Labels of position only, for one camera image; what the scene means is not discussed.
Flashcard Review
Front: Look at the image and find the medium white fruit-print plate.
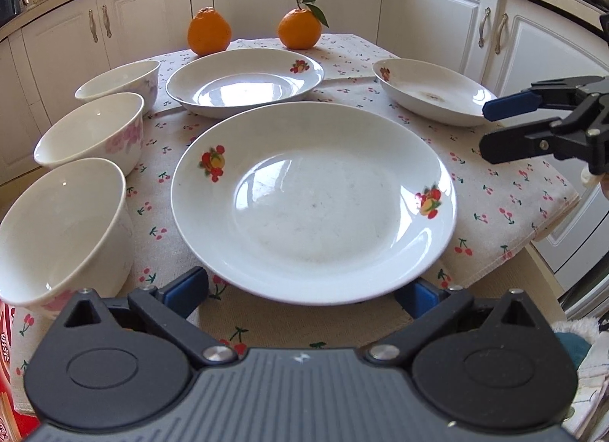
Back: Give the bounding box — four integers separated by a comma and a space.
166, 48, 325, 119

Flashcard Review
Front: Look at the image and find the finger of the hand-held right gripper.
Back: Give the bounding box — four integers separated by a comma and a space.
478, 89, 609, 176
482, 75, 604, 122

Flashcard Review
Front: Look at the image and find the white bowl pink floral print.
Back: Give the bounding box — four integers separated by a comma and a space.
33, 92, 145, 176

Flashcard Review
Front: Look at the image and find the orange without leaf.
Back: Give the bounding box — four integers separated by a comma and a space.
187, 6, 233, 56

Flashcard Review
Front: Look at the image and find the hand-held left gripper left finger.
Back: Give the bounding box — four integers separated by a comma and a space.
57, 266, 239, 369

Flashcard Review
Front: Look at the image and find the large white fruit-print plate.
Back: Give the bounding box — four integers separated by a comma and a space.
170, 102, 458, 306

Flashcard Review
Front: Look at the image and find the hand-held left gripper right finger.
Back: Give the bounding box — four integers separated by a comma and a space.
365, 278, 556, 367

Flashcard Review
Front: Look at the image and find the white bowl purple floral print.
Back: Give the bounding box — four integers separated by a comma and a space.
75, 60, 161, 114

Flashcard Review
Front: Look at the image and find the cherry-print tablecloth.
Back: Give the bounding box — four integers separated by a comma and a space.
10, 33, 582, 416

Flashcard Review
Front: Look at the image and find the orange with green leaves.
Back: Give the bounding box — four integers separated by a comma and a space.
277, 0, 330, 50

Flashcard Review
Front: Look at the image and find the small white fruit-print plate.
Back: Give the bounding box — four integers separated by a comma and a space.
372, 58, 498, 127

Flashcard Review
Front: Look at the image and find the plain white bowl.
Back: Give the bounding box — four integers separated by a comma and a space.
0, 156, 135, 308

